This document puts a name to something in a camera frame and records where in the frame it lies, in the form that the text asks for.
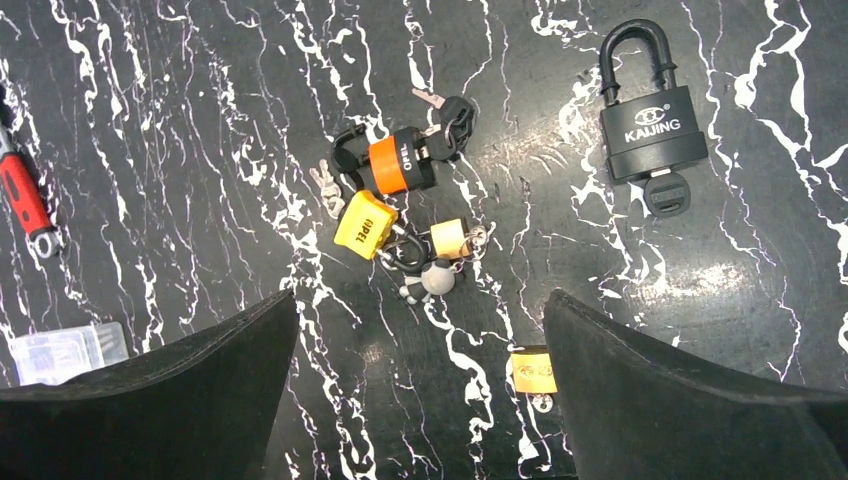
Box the yellow Opel padlock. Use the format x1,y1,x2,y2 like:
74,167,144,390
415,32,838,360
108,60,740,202
334,190,429,274

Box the small silver keys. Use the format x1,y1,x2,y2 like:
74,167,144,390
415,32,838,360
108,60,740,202
309,159,346,220

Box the small brass padlock with figurine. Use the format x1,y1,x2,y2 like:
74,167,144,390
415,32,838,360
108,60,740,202
429,218,488,260

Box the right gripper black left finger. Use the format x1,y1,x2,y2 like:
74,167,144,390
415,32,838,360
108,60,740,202
1,291,299,479

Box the grey white figurine keychain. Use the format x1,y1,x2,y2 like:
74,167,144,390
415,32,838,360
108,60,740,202
398,258,457,305

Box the brass padlock with steel shackle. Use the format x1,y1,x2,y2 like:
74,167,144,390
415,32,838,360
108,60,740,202
510,345,558,395

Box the silver key of brass padlock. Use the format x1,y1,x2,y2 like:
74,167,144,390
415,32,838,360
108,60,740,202
529,394,554,414

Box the large black Kaijing padlock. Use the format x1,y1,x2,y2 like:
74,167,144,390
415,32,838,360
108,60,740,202
599,19,708,182

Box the red handled adjustable wrench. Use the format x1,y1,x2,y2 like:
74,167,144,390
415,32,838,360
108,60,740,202
1,87,61,259

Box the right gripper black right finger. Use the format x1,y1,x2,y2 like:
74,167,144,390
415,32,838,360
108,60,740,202
543,290,847,479

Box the orange black Opel padlock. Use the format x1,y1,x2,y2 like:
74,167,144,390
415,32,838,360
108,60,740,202
330,124,436,195

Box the clear plastic screw box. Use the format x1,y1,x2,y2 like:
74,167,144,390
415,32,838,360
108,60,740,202
8,322,130,386

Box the black-headed keys on ring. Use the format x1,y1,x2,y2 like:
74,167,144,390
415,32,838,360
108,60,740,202
412,88,476,162

